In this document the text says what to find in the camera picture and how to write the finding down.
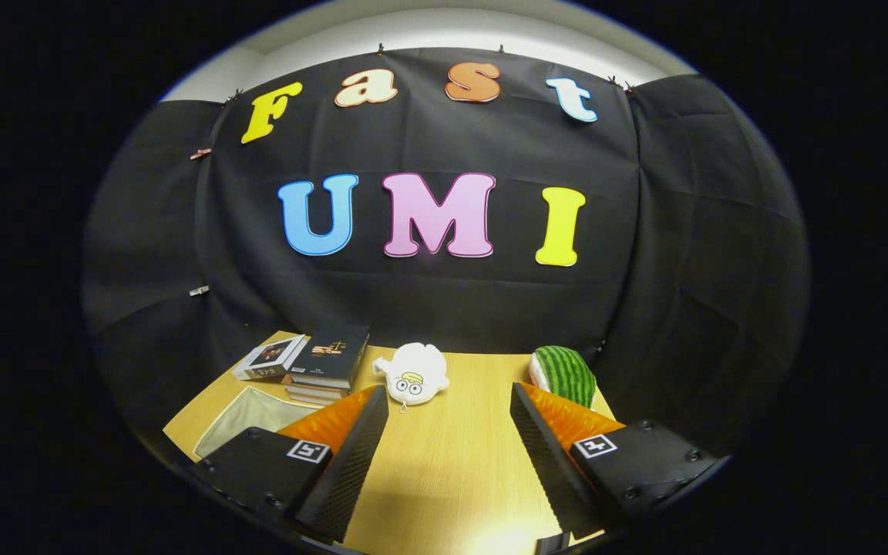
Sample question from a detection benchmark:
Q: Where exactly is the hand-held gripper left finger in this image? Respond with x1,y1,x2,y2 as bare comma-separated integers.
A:
190,385,389,544

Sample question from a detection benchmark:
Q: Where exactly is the foldable fabric storage box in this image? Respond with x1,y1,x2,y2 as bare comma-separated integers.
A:
192,385,321,461

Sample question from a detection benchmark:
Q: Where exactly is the watermelon slice plush toy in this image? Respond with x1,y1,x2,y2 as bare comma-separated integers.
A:
529,345,597,409

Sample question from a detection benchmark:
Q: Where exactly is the black book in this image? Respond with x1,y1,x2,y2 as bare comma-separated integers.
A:
288,324,372,390

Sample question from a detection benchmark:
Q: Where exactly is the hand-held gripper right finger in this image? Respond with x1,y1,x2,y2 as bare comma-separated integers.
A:
510,382,725,540

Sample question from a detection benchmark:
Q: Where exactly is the white book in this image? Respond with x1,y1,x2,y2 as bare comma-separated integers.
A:
232,334,308,382

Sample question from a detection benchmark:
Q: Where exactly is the white plush toy with eyes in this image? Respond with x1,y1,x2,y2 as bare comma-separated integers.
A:
372,342,450,413

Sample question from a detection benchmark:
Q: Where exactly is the brown book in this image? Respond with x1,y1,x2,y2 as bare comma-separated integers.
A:
284,380,352,399
286,389,349,408

